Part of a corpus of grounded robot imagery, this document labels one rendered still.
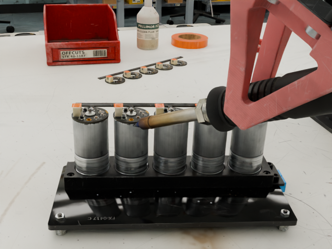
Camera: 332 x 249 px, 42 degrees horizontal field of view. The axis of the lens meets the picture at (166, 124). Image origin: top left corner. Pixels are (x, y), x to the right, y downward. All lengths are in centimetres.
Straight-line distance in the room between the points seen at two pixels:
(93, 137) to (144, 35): 39
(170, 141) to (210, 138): 3
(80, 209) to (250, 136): 12
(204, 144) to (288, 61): 38
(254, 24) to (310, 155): 23
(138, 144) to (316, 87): 15
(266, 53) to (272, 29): 1
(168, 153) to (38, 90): 26
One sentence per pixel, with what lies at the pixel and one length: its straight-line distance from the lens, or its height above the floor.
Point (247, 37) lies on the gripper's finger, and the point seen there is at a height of 89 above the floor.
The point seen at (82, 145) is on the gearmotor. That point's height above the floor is 79.
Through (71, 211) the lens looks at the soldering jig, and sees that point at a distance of 29.
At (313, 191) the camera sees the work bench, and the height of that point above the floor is 75.
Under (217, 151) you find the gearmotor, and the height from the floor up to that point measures 79.
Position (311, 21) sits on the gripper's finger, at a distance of 16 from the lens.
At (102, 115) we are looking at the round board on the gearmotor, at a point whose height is 81.
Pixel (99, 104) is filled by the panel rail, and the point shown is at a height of 81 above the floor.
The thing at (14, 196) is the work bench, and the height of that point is 75.
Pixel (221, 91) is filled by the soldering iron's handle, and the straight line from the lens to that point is 23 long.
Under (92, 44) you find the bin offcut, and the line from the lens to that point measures 59.
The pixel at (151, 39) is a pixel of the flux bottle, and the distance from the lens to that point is 67.
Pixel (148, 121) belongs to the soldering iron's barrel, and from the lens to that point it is 27.
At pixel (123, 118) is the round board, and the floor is 81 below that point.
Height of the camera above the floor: 94
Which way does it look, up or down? 26 degrees down
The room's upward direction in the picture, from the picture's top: 2 degrees clockwise
